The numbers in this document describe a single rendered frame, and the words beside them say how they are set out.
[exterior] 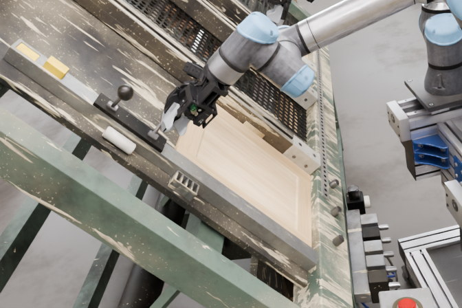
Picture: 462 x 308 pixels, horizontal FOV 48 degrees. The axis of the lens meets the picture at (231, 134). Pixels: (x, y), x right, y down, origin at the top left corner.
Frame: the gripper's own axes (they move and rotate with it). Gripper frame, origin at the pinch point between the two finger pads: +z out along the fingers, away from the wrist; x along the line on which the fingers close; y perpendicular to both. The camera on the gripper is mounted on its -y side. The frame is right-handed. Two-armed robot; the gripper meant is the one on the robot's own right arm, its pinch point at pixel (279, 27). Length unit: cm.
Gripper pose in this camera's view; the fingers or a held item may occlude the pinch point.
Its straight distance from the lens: 191.2
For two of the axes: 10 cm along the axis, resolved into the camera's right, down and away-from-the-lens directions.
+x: 0.6, 4.9, -8.7
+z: -2.2, 8.5, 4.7
